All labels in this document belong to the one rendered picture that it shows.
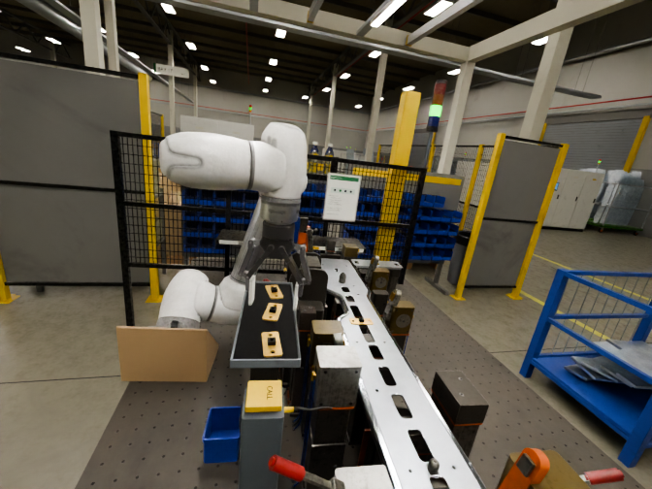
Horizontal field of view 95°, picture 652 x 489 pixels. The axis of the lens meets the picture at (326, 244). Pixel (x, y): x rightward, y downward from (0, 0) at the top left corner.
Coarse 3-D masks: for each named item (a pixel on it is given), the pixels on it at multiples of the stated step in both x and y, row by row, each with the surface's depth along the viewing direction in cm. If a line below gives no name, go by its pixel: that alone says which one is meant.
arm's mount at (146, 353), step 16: (128, 336) 103; (144, 336) 103; (160, 336) 104; (176, 336) 105; (192, 336) 106; (208, 336) 108; (128, 352) 105; (144, 352) 105; (160, 352) 106; (176, 352) 107; (192, 352) 107; (208, 352) 111; (128, 368) 106; (144, 368) 107; (160, 368) 108; (176, 368) 109; (192, 368) 109; (208, 368) 113
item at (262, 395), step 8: (248, 384) 53; (256, 384) 53; (264, 384) 53; (272, 384) 54; (280, 384) 54; (248, 392) 51; (256, 392) 52; (264, 392) 52; (272, 392) 52; (280, 392) 52; (248, 400) 50; (256, 400) 50; (264, 400) 50; (272, 400) 50; (280, 400) 51; (248, 408) 49; (256, 408) 49; (264, 408) 49; (272, 408) 49; (280, 408) 50
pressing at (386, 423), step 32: (352, 288) 135; (384, 352) 93; (384, 384) 79; (416, 384) 81; (384, 416) 70; (416, 416) 71; (384, 448) 61; (448, 448) 64; (416, 480) 56; (448, 480) 57; (480, 480) 58
